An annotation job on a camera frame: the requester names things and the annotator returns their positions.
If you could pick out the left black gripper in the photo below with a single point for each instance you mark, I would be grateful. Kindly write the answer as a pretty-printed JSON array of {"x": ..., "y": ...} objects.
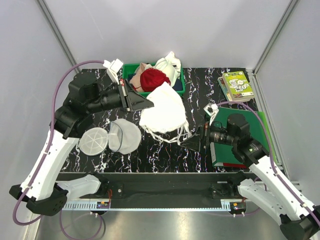
[{"x": 138, "y": 102}]

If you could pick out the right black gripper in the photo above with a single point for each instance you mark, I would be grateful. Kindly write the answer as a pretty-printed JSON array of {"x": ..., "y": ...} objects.
[{"x": 194, "y": 143}]

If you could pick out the white bra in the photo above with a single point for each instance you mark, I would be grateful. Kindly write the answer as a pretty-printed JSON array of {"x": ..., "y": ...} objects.
[{"x": 166, "y": 121}]

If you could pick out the white mesh laundry bag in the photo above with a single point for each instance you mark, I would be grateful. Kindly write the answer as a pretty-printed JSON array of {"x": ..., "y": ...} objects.
[{"x": 123, "y": 137}]

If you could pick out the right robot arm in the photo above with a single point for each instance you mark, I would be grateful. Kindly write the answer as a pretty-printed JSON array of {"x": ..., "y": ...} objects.
[{"x": 298, "y": 218}]

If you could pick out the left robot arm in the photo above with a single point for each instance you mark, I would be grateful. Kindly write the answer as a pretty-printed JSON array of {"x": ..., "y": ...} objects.
[{"x": 67, "y": 126}]

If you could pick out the beige garment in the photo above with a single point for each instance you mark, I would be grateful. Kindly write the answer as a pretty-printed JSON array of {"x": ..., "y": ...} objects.
[{"x": 135, "y": 80}]

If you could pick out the red garment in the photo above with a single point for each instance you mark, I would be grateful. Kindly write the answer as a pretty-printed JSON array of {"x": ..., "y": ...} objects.
[{"x": 152, "y": 78}]

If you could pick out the green plastic basket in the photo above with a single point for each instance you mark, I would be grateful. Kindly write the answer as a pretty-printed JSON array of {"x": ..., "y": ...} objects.
[{"x": 128, "y": 71}]

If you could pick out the dark blue garment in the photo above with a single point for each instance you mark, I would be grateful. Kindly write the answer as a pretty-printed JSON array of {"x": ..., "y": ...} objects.
[{"x": 178, "y": 86}]

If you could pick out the white garment in basket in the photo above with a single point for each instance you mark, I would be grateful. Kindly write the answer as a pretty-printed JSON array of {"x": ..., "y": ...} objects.
[{"x": 170, "y": 65}]

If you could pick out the lower book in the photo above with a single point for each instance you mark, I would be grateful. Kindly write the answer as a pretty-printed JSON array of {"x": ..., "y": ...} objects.
[{"x": 227, "y": 94}]

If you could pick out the green cover book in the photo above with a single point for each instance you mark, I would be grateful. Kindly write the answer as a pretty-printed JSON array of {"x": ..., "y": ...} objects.
[{"x": 238, "y": 86}]

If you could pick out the light green plastic folder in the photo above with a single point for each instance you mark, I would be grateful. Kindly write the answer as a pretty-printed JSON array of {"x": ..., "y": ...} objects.
[{"x": 261, "y": 132}]

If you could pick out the green ring binder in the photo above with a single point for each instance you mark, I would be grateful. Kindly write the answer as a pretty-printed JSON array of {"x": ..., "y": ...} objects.
[{"x": 222, "y": 155}]

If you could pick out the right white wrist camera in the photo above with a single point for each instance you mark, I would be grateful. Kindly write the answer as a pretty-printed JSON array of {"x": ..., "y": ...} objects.
[{"x": 211, "y": 109}]

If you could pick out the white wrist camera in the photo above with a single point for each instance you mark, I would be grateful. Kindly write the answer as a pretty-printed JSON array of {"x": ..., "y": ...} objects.
[
  {"x": 112, "y": 69},
  {"x": 211, "y": 109}
]

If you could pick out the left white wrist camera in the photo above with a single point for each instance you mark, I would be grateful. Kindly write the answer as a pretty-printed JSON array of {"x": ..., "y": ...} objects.
[{"x": 112, "y": 69}]

